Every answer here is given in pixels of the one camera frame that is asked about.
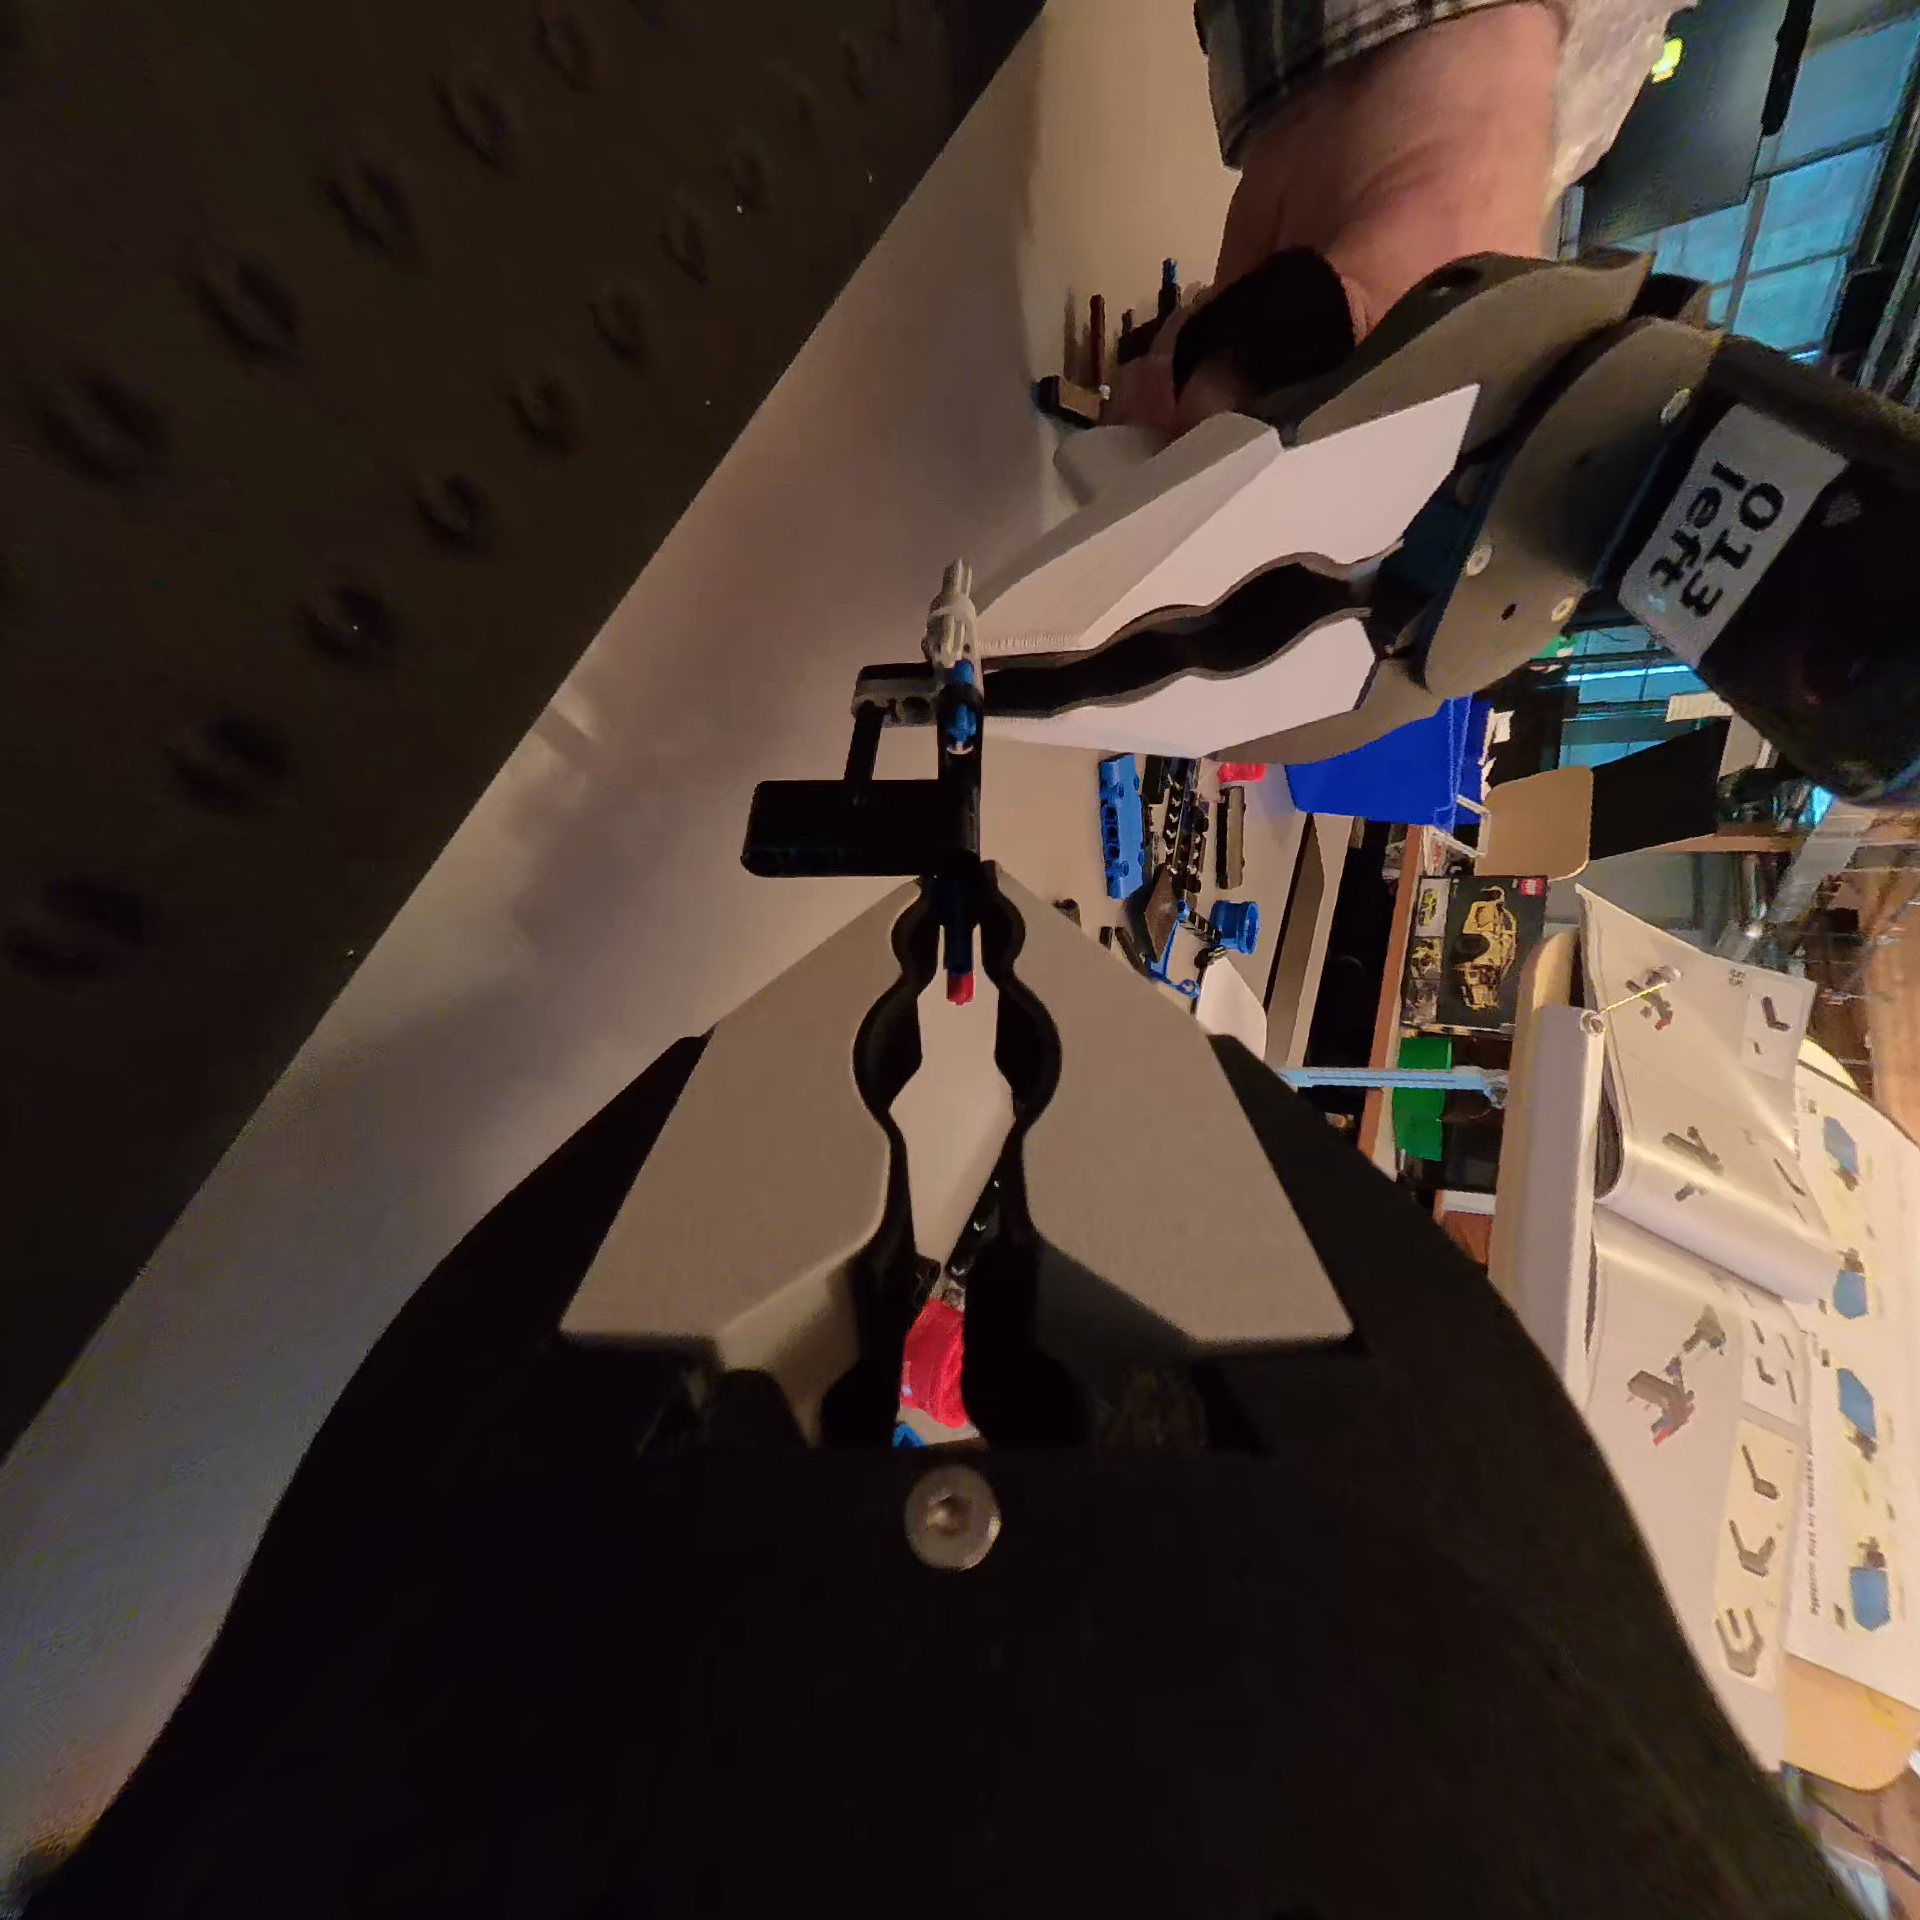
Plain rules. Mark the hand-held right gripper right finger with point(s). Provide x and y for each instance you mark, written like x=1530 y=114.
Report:
x=1185 y=1201

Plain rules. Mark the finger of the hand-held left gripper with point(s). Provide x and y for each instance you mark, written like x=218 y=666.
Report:
x=1259 y=698
x=1229 y=525

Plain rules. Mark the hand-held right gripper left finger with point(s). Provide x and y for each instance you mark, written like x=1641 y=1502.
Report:
x=721 y=1201

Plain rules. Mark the grey liftarm with pins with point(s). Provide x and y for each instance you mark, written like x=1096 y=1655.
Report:
x=954 y=610

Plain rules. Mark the black blue toy brick assembly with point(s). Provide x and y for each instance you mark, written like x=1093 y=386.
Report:
x=839 y=826

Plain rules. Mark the person's left forearm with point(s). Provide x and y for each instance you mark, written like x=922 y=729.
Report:
x=1348 y=61

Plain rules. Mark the grey desk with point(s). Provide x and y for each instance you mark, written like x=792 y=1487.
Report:
x=629 y=974

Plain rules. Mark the person's left hand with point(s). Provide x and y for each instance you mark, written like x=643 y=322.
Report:
x=1425 y=181

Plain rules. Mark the blue storage bin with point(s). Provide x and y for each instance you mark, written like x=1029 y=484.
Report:
x=1381 y=764

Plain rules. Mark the black glossy toy block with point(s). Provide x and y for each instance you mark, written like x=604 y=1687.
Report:
x=1229 y=837

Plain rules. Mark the wide black studded toy beam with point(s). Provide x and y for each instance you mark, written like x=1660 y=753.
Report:
x=1177 y=826

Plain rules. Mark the blue studded toy beam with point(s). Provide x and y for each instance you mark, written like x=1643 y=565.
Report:
x=1121 y=826

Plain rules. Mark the long black toy beam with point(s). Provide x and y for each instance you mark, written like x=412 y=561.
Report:
x=973 y=1231

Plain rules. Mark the partly built toy chassis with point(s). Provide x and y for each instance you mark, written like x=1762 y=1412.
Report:
x=1096 y=347

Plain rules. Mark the blue toy wheel hub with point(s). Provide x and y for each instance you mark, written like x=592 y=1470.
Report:
x=1232 y=927

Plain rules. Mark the blue curved toy panel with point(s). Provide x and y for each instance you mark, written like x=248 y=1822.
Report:
x=1185 y=962

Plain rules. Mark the small black flat toy tile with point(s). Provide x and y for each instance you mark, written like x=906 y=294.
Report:
x=1155 y=916

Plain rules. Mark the green board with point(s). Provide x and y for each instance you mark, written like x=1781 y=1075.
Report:
x=1423 y=1103

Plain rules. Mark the large red toy wheel hub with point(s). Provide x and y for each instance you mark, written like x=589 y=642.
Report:
x=933 y=1358

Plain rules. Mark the beige chair back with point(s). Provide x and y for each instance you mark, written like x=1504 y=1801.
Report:
x=1538 y=820

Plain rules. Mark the dark toy set box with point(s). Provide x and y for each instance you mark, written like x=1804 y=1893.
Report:
x=1476 y=946

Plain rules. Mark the black monitor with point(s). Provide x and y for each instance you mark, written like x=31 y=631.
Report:
x=1693 y=135

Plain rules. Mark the white book stand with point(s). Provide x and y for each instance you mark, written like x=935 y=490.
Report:
x=1545 y=1172

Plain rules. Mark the open instruction booklet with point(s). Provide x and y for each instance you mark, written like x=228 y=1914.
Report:
x=1724 y=1201

